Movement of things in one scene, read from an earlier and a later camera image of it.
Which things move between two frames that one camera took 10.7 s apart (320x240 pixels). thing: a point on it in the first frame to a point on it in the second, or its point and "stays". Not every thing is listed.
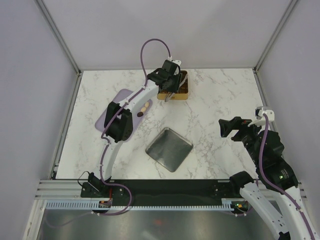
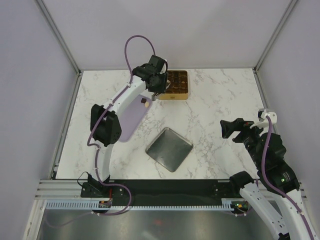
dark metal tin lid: (170, 149) stays
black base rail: (162, 189) stays
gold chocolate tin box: (182, 93) stays
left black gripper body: (173, 85) to (160, 84)
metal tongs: (170, 94) to (153, 96)
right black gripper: (237, 122) stays
